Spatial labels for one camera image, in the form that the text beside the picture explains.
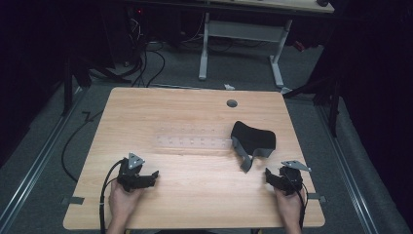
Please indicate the red object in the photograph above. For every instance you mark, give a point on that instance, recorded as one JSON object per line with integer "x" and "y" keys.
{"x": 299, "y": 46}

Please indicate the white-framed desk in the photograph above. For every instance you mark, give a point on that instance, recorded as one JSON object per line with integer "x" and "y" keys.
{"x": 242, "y": 31}

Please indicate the grey tape piece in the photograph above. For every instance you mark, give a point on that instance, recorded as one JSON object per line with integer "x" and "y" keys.
{"x": 73, "y": 200}
{"x": 317, "y": 197}

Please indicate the person's right hand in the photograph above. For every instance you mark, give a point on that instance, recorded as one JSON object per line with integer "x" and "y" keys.
{"x": 288, "y": 206}

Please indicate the black metal stand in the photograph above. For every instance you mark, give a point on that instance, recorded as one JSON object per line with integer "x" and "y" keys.
{"x": 333, "y": 110}
{"x": 67, "y": 87}

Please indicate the white paper scrap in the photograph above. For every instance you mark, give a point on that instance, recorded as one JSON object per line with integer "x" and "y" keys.
{"x": 229, "y": 86}

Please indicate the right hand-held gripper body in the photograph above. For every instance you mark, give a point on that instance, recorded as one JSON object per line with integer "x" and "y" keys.
{"x": 293, "y": 177}

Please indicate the metal floor rail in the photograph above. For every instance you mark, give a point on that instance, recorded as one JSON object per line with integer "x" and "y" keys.
{"x": 32, "y": 169}
{"x": 352, "y": 188}

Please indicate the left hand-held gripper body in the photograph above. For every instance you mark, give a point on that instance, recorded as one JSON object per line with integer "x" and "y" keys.
{"x": 130, "y": 172}

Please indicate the person's left hand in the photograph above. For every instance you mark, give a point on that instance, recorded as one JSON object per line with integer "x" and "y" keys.
{"x": 122, "y": 201}

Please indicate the clear plastic strip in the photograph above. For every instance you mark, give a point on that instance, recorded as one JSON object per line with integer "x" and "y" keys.
{"x": 191, "y": 142}

